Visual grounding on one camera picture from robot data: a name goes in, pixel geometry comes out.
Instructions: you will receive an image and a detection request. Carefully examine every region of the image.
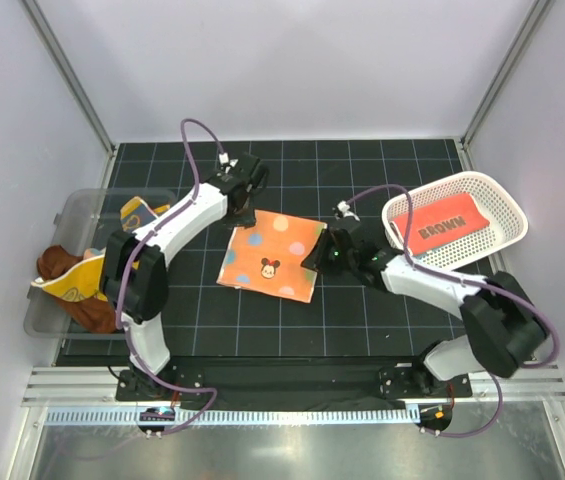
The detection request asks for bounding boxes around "orange polka dot towel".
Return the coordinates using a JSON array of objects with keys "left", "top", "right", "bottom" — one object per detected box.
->
[{"left": 217, "top": 210, "right": 326, "bottom": 303}]

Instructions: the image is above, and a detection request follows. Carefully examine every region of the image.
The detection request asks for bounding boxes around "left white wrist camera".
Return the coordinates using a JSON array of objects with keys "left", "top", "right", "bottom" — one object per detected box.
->
[{"left": 218, "top": 153, "right": 238, "bottom": 172}]

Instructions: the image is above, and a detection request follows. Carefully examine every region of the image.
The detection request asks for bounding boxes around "black grid mat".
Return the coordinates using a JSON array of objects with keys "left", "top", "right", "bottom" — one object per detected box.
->
[{"left": 56, "top": 140, "right": 533, "bottom": 366}]

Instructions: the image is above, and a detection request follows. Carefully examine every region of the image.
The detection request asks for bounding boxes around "brown bear towel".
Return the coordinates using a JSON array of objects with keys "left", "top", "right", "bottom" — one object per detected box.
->
[{"left": 408, "top": 193, "right": 490, "bottom": 256}]

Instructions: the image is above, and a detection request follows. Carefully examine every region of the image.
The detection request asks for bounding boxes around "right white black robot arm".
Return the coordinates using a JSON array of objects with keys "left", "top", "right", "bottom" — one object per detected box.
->
[{"left": 302, "top": 228, "right": 549, "bottom": 396}]

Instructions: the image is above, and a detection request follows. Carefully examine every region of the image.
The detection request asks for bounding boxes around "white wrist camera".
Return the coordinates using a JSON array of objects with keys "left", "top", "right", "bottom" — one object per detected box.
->
[
  {"left": 333, "top": 200, "right": 360, "bottom": 221},
  {"left": 218, "top": 153, "right": 238, "bottom": 172}
]

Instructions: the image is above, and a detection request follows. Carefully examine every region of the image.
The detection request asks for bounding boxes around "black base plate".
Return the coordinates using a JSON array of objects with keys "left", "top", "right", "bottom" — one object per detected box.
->
[{"left": 114, "top": 354, "right": 473, "bottom": 406}]

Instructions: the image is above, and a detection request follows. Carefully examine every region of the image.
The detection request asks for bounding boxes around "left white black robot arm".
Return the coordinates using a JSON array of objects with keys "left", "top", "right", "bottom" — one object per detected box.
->
[{"left": 100, "top": 153, "right": 269, "bottom": 400}]

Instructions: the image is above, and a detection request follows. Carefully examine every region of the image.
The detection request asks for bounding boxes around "dark brown towel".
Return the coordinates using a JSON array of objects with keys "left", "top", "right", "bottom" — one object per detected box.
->
[{"left": 35, "top": 244, "right": 118, "bottom": 335}]

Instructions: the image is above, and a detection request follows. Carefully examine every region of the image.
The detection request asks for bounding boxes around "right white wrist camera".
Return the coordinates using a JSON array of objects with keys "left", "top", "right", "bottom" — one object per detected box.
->
[{"left": 333, "top": 200, "right": 360, "bottom": 221}]

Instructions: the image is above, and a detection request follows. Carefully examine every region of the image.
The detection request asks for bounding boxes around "slotted cable duct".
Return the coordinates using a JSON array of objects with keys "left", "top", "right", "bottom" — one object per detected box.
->
[{"left": 44, "top": 404, "right": 420, "bottom": 428}]

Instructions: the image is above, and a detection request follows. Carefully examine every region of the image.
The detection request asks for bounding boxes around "white perforated plastic basket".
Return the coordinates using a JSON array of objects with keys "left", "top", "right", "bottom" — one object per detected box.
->
[{"left": 381, "top": 171, "right": 528, "bottom": 270}]

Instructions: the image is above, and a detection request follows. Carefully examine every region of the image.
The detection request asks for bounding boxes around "clear plastic bin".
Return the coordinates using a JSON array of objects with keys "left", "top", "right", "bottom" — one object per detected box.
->
[{"left": 24, "top": 187, "right": 176, "bottom": 340}]

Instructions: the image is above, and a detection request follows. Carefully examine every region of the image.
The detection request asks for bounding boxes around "yellow blue patterned towel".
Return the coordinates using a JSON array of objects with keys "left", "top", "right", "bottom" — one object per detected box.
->
[{"left": 30, "top": 196, "right": 170, "bottom": 303}]

